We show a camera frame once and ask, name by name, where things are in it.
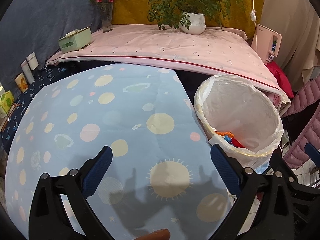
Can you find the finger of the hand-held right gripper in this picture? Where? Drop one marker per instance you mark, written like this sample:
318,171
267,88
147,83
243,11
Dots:
305,192
312,152

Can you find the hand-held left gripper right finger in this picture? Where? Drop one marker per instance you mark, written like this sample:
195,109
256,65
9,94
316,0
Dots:
225,170

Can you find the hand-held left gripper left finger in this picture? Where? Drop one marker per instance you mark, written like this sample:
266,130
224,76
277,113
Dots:
97,172

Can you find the multicoloured woven cloth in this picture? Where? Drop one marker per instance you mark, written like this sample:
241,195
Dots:
228,139

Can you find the bin with white plastic liner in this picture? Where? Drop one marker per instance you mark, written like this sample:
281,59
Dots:
237,105

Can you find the pink down jacket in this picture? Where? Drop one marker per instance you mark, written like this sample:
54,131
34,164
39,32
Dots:
305,115

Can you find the blue dotted cloth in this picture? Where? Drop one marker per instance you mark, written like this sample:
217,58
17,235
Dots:
125,105

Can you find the red cloth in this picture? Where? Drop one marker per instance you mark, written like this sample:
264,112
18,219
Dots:
280,77

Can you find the reddish brown object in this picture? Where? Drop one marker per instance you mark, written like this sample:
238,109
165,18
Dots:
155,235

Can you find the green printed tissue pack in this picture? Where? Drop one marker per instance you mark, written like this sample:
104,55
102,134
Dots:
6,103

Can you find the box with orange print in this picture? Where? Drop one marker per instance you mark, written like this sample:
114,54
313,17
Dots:
21,83

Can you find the white tall box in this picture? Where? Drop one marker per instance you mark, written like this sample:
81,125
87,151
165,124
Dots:
27,72

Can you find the white cylindrical can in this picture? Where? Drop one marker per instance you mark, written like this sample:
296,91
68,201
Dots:
32,61

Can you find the green tissue box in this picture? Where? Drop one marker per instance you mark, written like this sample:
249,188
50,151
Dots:
75,42

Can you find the pink patterned cloth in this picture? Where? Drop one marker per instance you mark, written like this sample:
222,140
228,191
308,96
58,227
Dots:
175,45

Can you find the beige draped cloth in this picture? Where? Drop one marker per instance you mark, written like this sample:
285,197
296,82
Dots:
295,17

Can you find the green plant in white pot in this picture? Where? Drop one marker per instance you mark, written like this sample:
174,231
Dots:
195,23

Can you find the glass vase with red flowers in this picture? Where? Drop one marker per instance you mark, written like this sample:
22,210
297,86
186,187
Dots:
107,22

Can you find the mustard yellow backdrop cloth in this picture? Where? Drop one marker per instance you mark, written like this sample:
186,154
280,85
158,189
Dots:
125,10

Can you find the blue grey backdrop cloth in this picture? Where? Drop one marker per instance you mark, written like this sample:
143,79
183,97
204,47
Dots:
50,10

